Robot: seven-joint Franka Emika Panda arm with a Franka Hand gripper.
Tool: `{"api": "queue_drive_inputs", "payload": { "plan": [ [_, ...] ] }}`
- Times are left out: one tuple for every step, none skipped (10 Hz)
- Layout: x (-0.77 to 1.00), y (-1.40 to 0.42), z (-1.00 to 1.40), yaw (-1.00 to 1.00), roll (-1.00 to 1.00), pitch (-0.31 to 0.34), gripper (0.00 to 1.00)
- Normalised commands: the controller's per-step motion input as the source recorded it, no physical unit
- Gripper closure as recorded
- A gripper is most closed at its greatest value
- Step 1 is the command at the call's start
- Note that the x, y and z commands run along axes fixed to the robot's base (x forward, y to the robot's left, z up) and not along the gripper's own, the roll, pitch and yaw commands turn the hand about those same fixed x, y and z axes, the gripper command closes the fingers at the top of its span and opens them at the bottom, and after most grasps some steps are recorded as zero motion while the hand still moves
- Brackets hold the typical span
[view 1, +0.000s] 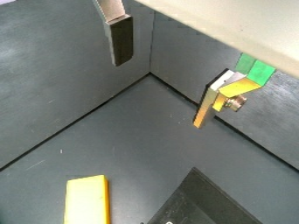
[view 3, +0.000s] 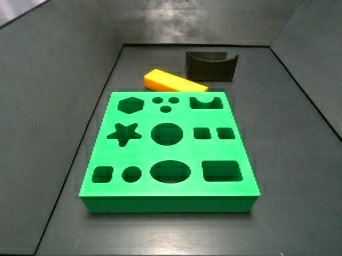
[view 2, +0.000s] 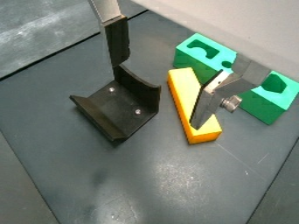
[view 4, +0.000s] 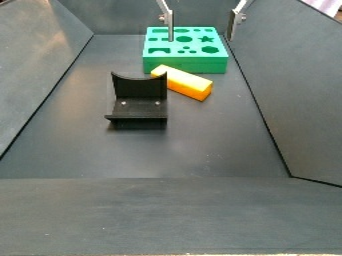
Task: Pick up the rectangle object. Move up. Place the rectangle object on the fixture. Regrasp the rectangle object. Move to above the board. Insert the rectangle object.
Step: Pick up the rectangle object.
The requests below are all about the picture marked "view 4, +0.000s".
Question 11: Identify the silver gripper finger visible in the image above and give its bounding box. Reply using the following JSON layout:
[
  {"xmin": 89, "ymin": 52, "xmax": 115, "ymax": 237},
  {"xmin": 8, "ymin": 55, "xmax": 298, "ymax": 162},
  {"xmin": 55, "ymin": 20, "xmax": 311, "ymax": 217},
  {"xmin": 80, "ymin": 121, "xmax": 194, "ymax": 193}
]
[
  {"xmin": 156, "ymin": 0, "xmax": 174, "ymax": 42},
  {"xmin": 227, "ymin": 0, "xmax": 247, "ymax": 40}
]

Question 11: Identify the yellow rectangular block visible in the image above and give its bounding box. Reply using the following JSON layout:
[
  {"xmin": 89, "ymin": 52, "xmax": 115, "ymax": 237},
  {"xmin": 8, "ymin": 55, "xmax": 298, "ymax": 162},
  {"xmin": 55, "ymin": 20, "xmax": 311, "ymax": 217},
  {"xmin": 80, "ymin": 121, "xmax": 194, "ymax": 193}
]
[{"xmin": 150, "ymin": 65, "xmax": 214, "ymax": 101}]

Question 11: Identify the green shape sorter board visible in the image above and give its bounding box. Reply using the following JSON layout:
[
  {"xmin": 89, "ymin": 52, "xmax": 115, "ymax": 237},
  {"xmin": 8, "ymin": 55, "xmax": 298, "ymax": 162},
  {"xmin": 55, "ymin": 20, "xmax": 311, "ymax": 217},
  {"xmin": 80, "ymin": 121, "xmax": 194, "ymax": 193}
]
[{"xmin": 142, "ymin": 27, "xmax": 228, "ymax": 74}]

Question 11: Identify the black curved fixture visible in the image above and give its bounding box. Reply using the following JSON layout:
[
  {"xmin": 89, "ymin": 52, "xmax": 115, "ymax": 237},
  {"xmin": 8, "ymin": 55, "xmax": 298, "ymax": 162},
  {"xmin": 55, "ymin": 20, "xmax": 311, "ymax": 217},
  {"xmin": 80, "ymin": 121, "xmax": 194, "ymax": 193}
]
[{"xmin": 104, "ymin": 73, "xmax": 168, "ymax": 130}]

